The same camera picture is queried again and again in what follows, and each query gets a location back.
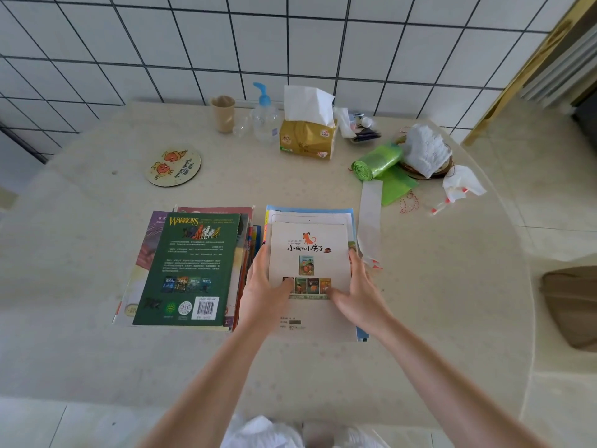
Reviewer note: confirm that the person's left hand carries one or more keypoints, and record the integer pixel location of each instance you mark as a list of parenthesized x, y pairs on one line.
[(263, 303)]

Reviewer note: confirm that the person's right hand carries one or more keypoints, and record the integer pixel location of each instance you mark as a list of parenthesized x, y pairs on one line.
[(366, 307)]

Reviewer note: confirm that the large light blue book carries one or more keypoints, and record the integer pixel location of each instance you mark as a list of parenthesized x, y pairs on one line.
[(361, 335)]

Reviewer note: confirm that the green orange picture book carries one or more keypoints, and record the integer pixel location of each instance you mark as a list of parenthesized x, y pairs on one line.
[(352, 246)]

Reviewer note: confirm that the stack of mixed books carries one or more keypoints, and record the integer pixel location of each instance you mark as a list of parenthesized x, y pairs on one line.
[(196, 265)]

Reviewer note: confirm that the person's left forearm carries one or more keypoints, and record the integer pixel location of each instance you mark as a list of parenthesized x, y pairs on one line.
[(205, 391)]

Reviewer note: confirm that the person's right forearm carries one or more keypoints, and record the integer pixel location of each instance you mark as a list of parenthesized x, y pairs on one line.
[(457, 391)]

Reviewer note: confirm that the person's white trousers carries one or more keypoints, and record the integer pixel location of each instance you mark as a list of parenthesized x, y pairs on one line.
[(261, 436)]

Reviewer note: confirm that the beige speckled table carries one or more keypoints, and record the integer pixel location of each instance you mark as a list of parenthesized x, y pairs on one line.
[(466, 298)]

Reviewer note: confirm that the brown woven basket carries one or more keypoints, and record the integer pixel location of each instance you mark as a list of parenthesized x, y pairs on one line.
[(410, 171)]

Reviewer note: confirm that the green bin bag roll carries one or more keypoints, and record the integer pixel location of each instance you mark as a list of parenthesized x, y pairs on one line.
[(378, 160)]

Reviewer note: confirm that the white red plastic bag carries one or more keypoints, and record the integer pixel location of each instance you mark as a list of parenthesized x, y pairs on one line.
[(464, 179)]

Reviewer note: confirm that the round cartoon coaster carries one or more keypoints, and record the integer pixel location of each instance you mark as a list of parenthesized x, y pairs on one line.
[(175, 165)]

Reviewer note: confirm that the yellow tissue pack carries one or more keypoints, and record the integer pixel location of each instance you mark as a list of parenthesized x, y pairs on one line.
[(308, 139)]

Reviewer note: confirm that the tray of small items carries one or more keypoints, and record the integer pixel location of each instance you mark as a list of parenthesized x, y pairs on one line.
[(364, 132)]

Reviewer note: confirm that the small clear bottle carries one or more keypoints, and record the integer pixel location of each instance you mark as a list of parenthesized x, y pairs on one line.
[(241, 128)]

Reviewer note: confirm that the clear blue pump bottle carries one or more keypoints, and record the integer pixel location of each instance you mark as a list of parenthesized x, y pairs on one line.
[(266, 123)]

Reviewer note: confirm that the beige cup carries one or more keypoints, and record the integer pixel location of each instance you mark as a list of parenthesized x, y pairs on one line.
[(224, 116)]

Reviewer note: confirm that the brown handbag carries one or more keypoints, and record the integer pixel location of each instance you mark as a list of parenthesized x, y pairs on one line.
[(573, 307)]

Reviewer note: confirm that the white leaning boards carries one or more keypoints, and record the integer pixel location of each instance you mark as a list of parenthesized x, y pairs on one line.
[(559, 69)]

